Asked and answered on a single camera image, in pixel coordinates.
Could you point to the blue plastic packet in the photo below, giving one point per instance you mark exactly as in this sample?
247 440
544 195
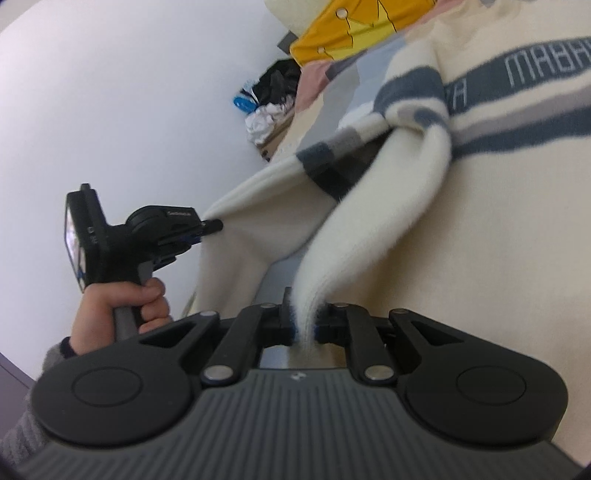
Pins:
244 102

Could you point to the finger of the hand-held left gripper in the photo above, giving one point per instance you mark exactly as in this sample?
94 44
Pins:
210 225

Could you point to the cardboard box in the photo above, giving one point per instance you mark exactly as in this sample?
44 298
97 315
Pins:
276 141

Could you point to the yellow crown print pillow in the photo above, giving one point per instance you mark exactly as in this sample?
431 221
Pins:
351 32

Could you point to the white clothes pile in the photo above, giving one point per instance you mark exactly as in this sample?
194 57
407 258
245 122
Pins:
265 122

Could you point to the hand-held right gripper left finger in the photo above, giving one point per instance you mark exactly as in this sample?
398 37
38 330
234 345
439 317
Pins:
285 325

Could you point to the person's left forearm grey sleeve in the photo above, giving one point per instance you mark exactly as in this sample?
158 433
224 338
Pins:
32 415

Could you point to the grey wall socket plate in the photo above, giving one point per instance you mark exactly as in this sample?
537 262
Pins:
287 44

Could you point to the person's left hand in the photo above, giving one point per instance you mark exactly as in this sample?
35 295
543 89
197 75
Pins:
101 309

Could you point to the patchwork checked quilt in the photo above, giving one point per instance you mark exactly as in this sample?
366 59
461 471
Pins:
332 92

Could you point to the cream sweater with blue stripes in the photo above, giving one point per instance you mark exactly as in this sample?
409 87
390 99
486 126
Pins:
461 207

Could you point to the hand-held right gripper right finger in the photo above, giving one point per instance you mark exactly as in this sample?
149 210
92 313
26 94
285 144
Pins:
321 330

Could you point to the cream quilted headboard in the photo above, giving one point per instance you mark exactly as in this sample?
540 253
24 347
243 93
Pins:
291 14

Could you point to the black clothes pile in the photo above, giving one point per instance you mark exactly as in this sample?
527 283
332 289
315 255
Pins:
279 81

